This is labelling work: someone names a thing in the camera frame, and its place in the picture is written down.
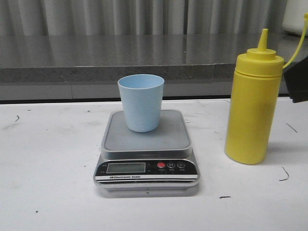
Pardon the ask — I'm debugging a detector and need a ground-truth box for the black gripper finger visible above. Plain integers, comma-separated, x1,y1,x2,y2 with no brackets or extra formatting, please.
284,60,308,103

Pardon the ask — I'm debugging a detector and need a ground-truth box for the yellow squeeze bottle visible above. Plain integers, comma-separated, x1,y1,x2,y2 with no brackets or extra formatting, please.
224,13,308,165

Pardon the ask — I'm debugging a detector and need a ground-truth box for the light blue plastic cup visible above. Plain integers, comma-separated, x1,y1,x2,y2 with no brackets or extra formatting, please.
118,74,165,132

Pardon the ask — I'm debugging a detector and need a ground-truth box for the silver digital kitchen scale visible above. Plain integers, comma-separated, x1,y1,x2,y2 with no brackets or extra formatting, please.
93,110,200,198

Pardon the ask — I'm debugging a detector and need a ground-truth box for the white container in background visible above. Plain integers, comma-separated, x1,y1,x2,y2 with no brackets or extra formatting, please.
282,0,308,36

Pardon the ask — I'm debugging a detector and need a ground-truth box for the grey stone counter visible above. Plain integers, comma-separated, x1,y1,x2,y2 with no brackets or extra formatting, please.
0,33,308,101

